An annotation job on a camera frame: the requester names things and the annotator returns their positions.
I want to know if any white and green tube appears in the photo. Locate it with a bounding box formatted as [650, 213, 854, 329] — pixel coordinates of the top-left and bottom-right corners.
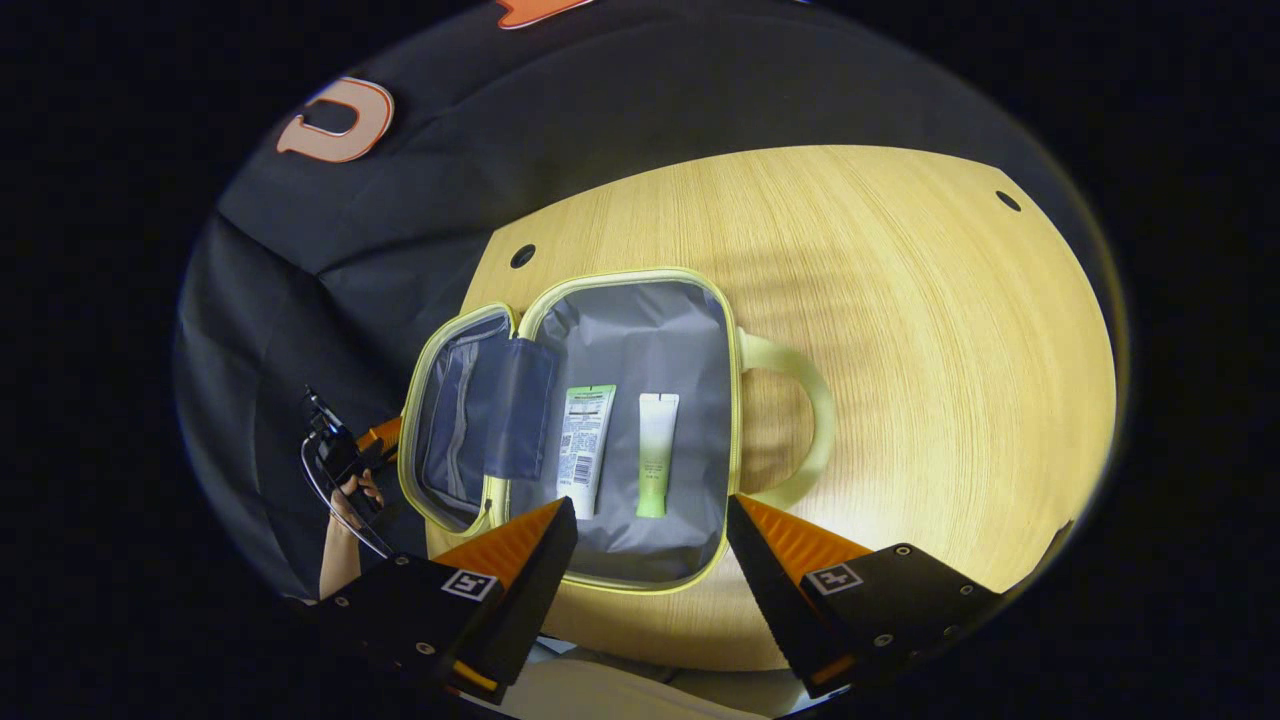
[636, 392, 681, 519]

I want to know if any white tube with printed label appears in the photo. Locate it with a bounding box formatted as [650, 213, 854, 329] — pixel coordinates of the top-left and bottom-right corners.
[556, 385, 618, 521]

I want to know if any pale yellow suitcase bag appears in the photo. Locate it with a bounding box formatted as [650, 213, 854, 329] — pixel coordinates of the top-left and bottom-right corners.
[398, 267, 837, 596]

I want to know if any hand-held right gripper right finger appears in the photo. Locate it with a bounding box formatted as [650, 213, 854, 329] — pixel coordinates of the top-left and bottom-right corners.
[726, 495, 1001, 701]

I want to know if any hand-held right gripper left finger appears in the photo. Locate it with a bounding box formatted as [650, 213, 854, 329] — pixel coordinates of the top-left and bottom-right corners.
[320, 497, 579, 701]

